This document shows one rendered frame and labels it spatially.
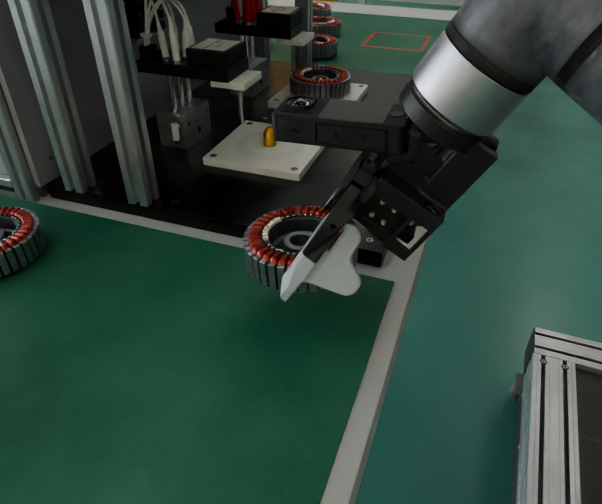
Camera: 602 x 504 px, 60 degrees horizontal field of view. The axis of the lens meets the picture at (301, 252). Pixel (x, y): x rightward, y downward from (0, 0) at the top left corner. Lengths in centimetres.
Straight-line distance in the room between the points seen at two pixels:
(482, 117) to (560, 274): 163
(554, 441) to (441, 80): 90
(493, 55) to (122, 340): 40
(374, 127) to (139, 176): 35
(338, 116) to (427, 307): 132
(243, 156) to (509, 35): 48
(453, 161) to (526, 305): 142
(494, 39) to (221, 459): 35
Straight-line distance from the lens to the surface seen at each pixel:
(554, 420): 121
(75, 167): 74
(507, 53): 37
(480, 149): 41
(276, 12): 98
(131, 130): 65
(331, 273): 45
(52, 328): 58
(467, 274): 187
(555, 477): 113
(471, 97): 38
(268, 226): 52
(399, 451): 135
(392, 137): 41
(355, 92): 102
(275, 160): 76
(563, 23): 36
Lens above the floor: 112
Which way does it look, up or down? 36 degrees down
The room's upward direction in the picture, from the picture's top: straight up
